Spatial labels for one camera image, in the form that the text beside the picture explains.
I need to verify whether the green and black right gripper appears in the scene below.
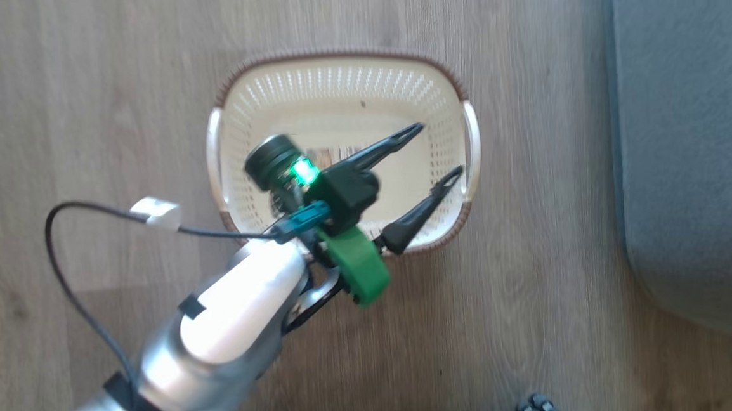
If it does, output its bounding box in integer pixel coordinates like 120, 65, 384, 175
299, 117, 467, 315

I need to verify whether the cream plastic laundry basket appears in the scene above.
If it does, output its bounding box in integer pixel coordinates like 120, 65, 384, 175
200, 41, 489, 262

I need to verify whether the yellow and grey sofa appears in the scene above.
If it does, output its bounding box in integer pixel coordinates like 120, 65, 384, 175
587, 0, 732, 337

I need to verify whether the teal cable connector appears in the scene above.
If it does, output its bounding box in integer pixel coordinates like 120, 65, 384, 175
273, 199, 332, 247

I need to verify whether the thin black cable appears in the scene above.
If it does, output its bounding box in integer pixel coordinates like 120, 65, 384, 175
35, 200, 277, 410

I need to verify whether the white cable tag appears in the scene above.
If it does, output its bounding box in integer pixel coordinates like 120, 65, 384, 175
128, 196, 183, 232

